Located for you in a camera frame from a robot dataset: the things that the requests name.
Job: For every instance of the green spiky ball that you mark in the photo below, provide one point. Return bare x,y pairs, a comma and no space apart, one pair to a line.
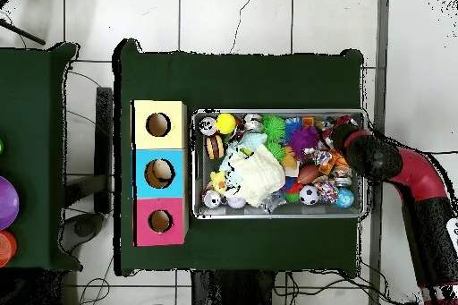
274,127

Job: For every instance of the silver can with pull tab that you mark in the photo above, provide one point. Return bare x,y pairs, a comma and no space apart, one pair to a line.
207,126

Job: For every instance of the cream knitted cloth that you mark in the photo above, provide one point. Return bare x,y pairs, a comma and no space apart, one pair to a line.
259,175

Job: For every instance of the crushed silver can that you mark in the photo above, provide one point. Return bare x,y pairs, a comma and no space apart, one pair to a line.
253,122

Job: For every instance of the purple spiky ball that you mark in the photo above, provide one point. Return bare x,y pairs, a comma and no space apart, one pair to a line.
303,139

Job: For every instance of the purple disc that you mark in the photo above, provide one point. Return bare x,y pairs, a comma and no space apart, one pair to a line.
7,203

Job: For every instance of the small soccer ball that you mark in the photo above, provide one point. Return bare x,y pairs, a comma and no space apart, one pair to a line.
309,195

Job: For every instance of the wooden box with three holes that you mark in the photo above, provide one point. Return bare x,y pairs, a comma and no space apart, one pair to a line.
159,151

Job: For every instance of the red disc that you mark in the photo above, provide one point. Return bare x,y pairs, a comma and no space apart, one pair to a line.
6,248

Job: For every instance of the red soda can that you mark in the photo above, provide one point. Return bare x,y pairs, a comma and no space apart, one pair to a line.
212,200

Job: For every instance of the yellow tennis ball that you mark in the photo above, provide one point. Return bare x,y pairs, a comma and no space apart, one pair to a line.
226,123

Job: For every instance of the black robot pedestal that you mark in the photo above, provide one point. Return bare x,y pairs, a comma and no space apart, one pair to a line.
236,291

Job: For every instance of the light teal cloth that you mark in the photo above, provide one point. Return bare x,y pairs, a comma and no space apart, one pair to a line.
232,158

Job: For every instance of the dark green side table cloth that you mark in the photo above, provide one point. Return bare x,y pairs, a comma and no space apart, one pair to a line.
36,140

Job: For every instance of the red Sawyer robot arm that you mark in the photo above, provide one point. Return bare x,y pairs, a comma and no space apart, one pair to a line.
422,176

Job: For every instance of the black side stand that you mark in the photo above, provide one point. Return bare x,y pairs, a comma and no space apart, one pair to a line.
104,147

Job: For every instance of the clear shallow mesh bin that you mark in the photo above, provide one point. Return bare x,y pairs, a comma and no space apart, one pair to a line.
215,176

